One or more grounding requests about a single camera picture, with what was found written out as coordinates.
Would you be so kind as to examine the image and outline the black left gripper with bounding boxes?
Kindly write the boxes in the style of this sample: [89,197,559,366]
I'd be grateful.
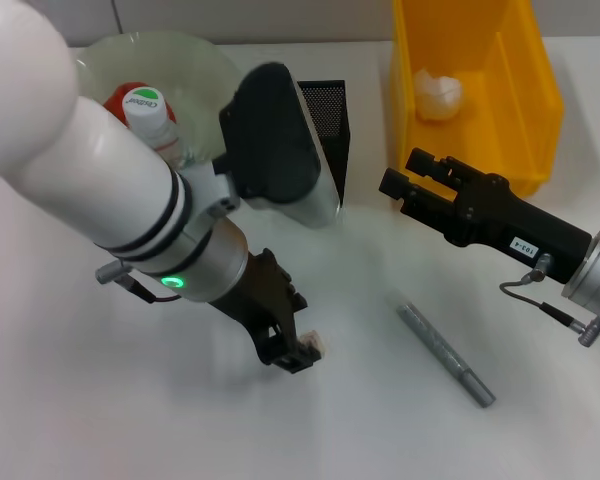
[206,247,318,376]

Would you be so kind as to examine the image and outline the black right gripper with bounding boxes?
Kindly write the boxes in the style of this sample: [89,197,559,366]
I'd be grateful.
[377,147,594,285]

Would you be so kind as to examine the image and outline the beige eraser with barcode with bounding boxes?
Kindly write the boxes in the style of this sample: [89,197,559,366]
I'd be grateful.
[301,331,328,360]

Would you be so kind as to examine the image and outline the white paper ball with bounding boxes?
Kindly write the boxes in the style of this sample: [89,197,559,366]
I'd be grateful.
[412,68,468,123]

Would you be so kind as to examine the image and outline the clear green-label water bottle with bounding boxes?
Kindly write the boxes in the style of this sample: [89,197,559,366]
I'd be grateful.
[122,85,200,167]

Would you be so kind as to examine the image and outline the black mesh pen holder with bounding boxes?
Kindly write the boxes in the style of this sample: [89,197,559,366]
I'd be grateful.
[295,78,354,209]

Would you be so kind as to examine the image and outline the grey pen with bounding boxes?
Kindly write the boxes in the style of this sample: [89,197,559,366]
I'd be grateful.
[396,302,498,410]

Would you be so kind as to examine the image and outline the pale green glass fruit plate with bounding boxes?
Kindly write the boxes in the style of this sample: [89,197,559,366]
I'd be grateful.
[73,30,241,169]

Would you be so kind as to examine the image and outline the yellow plastic bin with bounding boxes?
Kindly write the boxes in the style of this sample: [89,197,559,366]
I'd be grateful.
[388,0,567,199]

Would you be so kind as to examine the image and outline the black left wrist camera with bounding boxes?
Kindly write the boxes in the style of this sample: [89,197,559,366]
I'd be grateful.
[217,62,343,231]

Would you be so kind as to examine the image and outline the right wrist cable with plugs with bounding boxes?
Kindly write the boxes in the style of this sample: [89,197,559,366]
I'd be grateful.
[497,251,600,348]

